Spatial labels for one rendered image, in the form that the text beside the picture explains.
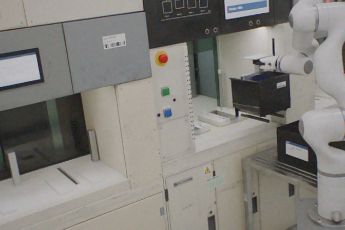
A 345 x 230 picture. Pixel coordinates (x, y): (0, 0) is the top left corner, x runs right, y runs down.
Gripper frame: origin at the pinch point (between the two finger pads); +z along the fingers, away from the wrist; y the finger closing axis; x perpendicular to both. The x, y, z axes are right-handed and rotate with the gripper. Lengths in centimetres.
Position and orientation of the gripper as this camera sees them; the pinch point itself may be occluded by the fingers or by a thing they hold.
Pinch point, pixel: (258, 60)
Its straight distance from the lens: 234.3
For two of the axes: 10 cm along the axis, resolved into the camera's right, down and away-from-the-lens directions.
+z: -5.5, -1.9, 8.2
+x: -0.9, -9.5, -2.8
